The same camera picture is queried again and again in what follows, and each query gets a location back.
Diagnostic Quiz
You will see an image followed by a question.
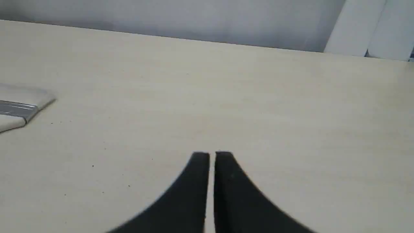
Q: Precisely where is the white curtain backdrop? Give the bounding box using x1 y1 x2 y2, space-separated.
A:
1 0 413 61

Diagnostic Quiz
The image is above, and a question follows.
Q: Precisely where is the wooden paint brush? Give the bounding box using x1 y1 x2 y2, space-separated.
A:
0 83 56 133

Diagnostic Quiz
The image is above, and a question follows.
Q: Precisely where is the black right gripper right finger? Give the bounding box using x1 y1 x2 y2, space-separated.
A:
213 151 311 233

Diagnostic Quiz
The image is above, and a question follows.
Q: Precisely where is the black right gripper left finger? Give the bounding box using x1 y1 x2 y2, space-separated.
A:
112 152 210 233

